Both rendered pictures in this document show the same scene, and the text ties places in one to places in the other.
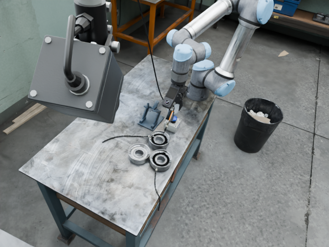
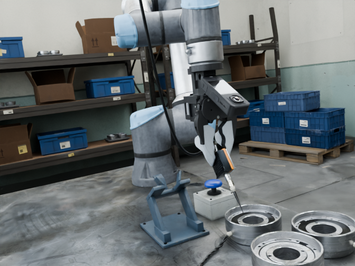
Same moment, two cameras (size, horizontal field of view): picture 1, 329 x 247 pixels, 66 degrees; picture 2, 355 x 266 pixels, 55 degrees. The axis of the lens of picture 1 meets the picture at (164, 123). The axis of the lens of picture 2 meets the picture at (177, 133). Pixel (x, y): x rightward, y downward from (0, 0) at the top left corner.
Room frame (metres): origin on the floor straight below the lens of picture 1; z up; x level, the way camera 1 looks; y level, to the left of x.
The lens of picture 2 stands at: (0.54, 0.56, 1.10)
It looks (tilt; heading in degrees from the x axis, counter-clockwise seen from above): 9 degrees down; 312
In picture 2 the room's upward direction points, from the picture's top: 6 degrees counter-clockwise
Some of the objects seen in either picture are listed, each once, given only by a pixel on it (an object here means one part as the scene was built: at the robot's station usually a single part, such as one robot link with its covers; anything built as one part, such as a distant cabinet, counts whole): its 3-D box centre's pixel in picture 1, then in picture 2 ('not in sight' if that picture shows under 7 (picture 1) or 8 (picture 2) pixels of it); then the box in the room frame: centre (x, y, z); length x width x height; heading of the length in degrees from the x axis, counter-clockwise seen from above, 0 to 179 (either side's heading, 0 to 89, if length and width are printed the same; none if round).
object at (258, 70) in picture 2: not in sight; (246, 67); (3.16, -4.08, 1.19); 0.45 x 0.40 x 0.37; 65
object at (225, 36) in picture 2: not in sight; (208, 40); (3.40, -3.49, 1.61); 0.52 x 0.38 x 0.22; 73
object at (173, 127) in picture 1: (173, 123); (213, 201); (0.99, -0.05, 0.82); 0.08 x 0.07 x 0.05; 160
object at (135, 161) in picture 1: (139, 154); (286, 258); (0.75, 0.10, 0.82); 0.10 x 0.10 x 0.04
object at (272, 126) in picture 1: (255, 127); not in sight; (1.71, -0.82, 0.21); 0.34 x 0.34 x 0.43
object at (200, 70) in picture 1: (202, 72); (151, 127); (1.31, -0.18, 0.97); 0.13 x 0.12 x 0.14; 46
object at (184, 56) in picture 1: (182, 59); (201, 16); (0.97, -0.04, 1.23); 0.09 x 0.08 x 0.11; 136
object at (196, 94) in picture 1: (198, 87); (153, 164); (1.31, -0.18, 0.85); 0.15 x 0.15 x 0.10
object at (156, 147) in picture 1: (159, 140); (253, 224); (0.85, 0.01, 0.82); 0.10 x 0.10 x 0.04
